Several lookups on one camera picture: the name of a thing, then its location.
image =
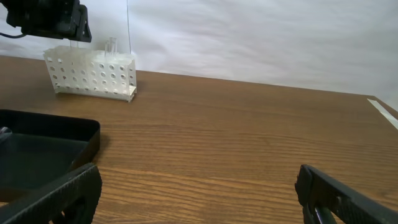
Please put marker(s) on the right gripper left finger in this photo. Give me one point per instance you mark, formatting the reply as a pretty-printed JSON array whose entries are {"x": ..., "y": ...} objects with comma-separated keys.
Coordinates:
[{"x": 62, "y": 199}]

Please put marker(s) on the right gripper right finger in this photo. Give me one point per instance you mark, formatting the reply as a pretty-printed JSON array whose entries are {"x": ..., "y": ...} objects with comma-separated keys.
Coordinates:
[{"x": 342, "y": 202}]

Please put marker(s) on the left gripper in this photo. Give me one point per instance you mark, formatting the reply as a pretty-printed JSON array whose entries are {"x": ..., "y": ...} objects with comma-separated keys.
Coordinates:
[{"x": 43, "y": 15}]

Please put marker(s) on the black tray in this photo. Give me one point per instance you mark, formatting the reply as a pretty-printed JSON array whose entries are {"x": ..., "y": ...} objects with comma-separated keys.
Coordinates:
[{"x": 46, "y": 155}]

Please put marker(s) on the white test tube rack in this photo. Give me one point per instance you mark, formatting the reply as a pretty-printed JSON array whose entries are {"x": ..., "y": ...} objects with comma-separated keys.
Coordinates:
[{"x": 93, "y": 77}]

